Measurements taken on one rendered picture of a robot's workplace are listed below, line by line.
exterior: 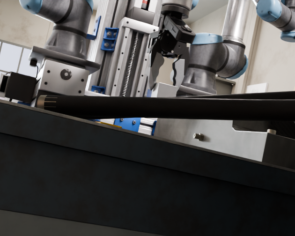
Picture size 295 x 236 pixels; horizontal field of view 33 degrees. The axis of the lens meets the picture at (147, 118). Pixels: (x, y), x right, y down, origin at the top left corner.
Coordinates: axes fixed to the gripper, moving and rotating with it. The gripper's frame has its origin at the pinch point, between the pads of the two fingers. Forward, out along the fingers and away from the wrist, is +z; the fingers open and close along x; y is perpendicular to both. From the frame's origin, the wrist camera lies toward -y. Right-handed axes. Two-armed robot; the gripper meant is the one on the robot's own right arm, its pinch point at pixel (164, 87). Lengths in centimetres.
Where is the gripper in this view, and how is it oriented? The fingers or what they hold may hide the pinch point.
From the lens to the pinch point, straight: 121.1
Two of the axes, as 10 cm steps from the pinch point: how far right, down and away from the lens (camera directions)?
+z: -1.9, 9.8, -0.4
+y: -3.8, -0.3, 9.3
